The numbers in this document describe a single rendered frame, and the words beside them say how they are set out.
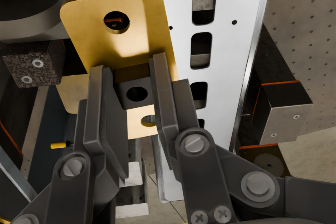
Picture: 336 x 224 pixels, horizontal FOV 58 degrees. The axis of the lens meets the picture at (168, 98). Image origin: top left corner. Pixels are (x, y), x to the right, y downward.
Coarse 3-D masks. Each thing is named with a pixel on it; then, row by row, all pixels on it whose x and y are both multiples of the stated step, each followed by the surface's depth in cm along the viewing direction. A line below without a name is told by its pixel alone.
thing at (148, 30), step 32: (96, 0) 11; (128, 0) 11; (160, 0) 11; (96, 32) 12; (128, 32) 12; (160, 32) 12; (96, 64) 13; (128, 64) 13; (128, 96) 13; (128, 128) 16
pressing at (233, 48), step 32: (192, 0) 41; (224, 0) 42; (256, 0) 42; (192, 32) 45; (224, 32) 45; (256, 32) 46; (224, 64) 50; (224, 96) 56; (224, 128) 63; (160, 160) 69; (160, 192) 80
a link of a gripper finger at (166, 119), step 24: (168, 72) 11; (168, 96) 10; (192, 96) 11; (168, 120) 10; (192, 120) 11; (168, 144) 10; (216, 144) 10; (240, 168) 9; (240, 192) 9; (264, 192) 8; (240, 216) 9
